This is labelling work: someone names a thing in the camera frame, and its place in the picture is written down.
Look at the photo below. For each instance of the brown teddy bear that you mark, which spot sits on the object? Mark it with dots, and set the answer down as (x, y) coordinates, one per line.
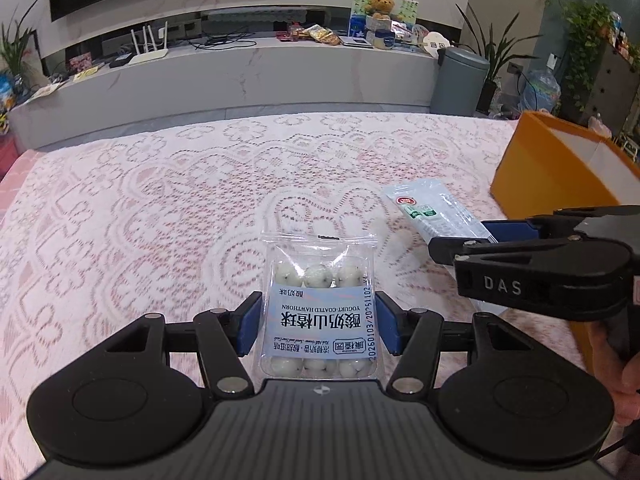
(379, 9)

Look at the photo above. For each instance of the grey trash can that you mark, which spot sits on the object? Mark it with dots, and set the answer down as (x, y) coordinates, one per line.
(460, 80)

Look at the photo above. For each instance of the orange white storage box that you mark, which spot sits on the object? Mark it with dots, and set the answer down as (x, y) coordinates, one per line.
(550, 165)

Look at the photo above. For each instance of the potted plant left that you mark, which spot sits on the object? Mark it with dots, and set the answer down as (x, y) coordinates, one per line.
(15, 38)

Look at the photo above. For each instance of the snack pile on console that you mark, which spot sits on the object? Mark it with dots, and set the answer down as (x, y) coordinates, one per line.
(315, 32)

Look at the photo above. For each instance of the blue water jug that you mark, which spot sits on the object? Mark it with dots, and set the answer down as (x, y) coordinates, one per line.
(541, 91)

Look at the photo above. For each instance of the white wifi router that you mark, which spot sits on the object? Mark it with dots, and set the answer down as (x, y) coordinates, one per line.
(153, 48)

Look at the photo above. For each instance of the green card behind bear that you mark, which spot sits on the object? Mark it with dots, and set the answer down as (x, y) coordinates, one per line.
(404, 13)

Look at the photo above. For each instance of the pink lace tablecloth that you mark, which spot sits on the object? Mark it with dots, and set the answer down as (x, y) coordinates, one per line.
(171, 221)

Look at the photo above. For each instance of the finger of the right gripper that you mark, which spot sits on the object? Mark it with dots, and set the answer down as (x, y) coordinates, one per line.
(533, 228)
(448, 250)

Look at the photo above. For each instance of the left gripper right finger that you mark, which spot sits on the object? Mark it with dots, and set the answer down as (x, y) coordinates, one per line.
(418, 336)

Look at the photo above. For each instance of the grey marble TV console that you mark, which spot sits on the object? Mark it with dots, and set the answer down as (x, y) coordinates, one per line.
(189, 82)

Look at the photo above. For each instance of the potted green plant right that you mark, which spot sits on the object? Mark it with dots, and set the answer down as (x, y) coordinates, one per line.
(498, 52)

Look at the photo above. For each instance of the person right hand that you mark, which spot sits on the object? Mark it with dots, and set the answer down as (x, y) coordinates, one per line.
(621, 379)

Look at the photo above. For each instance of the yogurt hawthorn ball packet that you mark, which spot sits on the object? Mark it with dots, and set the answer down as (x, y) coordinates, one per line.
(319, 319)

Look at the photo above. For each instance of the white cap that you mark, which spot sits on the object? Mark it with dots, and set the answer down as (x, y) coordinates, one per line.
(433, 43)

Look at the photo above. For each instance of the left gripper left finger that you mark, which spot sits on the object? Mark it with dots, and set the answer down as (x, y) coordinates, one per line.
(219, 338)

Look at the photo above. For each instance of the white silver snack pouch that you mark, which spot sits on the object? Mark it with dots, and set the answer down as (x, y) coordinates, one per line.
(434, 211)

